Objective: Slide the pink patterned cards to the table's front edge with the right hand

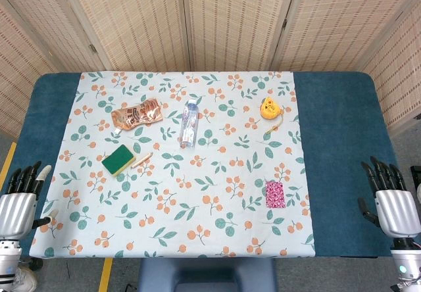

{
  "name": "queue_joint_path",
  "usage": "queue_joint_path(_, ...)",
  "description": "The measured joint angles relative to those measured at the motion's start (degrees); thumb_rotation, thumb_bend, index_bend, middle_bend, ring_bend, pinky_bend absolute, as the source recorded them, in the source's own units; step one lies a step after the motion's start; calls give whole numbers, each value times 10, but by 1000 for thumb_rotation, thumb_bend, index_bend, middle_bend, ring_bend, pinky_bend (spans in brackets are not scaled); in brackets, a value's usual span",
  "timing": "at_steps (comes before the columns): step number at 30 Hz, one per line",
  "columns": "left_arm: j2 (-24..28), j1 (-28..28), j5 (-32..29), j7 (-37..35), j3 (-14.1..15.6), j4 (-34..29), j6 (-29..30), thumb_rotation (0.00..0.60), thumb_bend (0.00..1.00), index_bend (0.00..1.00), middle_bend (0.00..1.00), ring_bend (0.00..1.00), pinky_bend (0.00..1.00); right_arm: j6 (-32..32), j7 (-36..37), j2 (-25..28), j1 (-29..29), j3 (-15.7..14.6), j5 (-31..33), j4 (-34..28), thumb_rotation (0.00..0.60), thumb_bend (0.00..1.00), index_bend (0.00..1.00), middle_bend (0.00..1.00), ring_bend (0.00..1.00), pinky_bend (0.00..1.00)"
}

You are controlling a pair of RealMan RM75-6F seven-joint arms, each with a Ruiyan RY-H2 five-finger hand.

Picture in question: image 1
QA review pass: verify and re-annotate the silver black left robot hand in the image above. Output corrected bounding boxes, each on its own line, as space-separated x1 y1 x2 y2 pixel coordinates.
0 160 59 240

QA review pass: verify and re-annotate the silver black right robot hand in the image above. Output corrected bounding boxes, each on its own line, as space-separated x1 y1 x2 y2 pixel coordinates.
357 156 421 239

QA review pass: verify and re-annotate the pink patterned pouch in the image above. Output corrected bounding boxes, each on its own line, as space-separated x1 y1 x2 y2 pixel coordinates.
264 180 285 209

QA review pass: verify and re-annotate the yellow floor tape strip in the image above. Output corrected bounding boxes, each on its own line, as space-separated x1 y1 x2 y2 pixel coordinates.
98 258 114 292
0 141 18 189

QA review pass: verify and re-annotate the white shoe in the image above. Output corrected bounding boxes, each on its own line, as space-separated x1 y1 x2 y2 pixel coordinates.
12 267 38 292

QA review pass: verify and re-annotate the teal blue table cover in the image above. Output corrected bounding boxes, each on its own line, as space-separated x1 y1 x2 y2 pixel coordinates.
1 71 412 259

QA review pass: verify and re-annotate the green yellow sponge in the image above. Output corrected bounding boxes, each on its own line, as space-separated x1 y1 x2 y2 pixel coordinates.
101 144 137 178

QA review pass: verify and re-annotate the woven bamboo screen panel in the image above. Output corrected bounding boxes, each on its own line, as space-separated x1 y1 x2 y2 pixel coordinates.
0 0 59 141
269 0 421 72
0 0 112 74
54 0 193 72
180 0 300 72
360 0 421 138

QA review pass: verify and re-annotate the light wooden pencil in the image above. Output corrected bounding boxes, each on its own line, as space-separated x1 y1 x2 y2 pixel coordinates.
130 152 154 170

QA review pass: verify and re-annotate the orange foil snack pouch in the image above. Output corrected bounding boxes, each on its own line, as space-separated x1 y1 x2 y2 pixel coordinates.
111 97 164 134

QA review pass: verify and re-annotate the yellow tape measure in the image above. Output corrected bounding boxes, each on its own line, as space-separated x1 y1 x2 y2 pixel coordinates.
260 96 287 135

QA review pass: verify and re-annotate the floral leaf berry tablecloth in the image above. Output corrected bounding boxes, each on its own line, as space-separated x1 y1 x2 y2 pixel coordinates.
28 70 316 259

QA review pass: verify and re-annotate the clear plastic water bottle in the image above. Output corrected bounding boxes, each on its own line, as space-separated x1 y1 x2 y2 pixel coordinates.
179 99 201 150

